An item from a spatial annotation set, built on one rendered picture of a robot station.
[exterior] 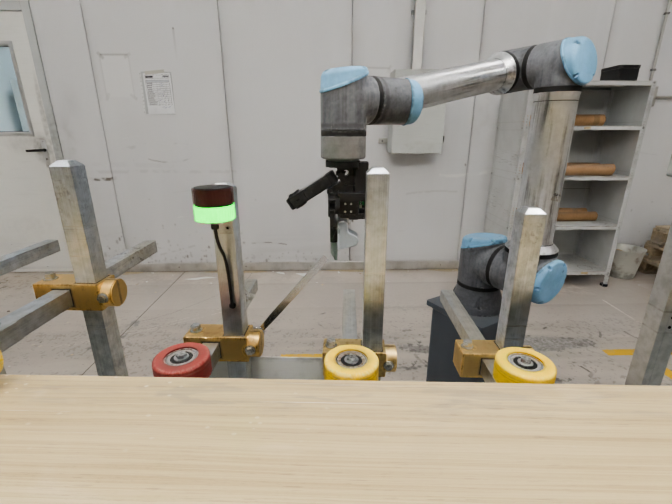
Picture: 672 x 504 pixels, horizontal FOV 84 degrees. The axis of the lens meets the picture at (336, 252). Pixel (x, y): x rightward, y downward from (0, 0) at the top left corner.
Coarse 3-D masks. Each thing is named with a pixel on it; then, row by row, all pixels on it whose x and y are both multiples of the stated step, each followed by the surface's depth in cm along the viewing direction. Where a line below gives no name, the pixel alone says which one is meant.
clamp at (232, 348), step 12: (204, 324) 71; (216, 324) 71; (192, 336) 66; (204, 336) 66; (216, 336) 66; (228, 336) 66; (240, 336) 66; (252, 336) 67; (228, 348) 67; (240, 348) 67; (252, 348) 66; (228, 360) 67; (240, 360) 67
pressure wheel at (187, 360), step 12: (168, 348) 56; (180, 348) 57; (192, 348) 57; (204, 348) 56; (156, 360) 53; (168, 360) 54; (180, 360) 54; (192, 360) 54; (204, 360) 54; (156, 372) 51; (168, 372) 51; (180, 372) 51; (192, 372) 52; (204, 372) 54
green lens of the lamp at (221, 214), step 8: (200, 208) 54; (208, 208) 53; (216, 208) 54; (224, 208) 54; (232, 208) 56; (200, 216) 54; (208, 216) 54; (216, 216) 54; (224, 216) 55; (232, 216) 56
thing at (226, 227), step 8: (216, 184) 58; (216, 224) 56; (224, 224) 60; (232, 224) 60; (216, 232) 57; (224, 232) 60; (232, 232) 60; (216, 240) 57; (224, 256) 60; (232, 296) 64; (232, 304) 64
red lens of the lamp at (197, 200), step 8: (192, 192) 54; (200, 192) 53; (208, 192) 53; (216, 192) 53; (224, 192) 54; (232, 192) 56; (192, 200) 55; (200, 200) 53; (208, 200) 53; (216, 200) 53; (224, 200) 54; (232, 200) 56
